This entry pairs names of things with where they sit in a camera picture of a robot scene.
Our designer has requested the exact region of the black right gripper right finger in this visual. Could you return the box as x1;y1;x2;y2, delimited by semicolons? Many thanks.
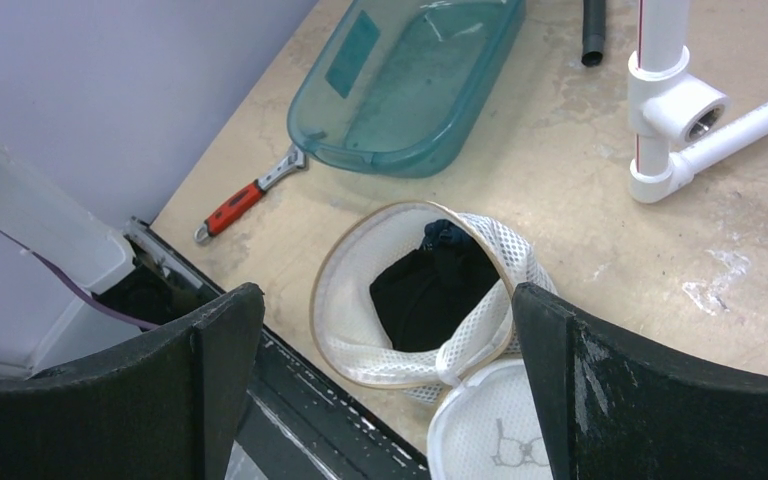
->
512;283;768;479

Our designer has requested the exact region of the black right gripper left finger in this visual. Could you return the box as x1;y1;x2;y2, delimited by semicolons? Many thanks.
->
0;283;265;479

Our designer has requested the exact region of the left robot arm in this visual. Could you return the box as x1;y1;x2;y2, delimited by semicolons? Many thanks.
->
0;144;190;379

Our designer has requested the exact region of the black garment in bag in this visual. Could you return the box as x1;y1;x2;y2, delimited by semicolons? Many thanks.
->
369;219;500;353

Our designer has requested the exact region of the teal transparent plastic tub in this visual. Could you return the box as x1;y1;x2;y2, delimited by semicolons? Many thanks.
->
287;1;527;178

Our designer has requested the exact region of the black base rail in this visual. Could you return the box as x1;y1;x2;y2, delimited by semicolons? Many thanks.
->
122;217;432;480

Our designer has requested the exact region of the red handled adjustable wrench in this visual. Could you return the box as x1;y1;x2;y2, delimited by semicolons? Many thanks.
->
193;144;308;244

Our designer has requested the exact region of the white PVC pipe frame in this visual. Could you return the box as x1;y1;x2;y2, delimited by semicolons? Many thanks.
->
627;1;768;204

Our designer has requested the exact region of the black rubber hose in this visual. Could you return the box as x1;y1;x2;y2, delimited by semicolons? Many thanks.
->
580;0;608;68

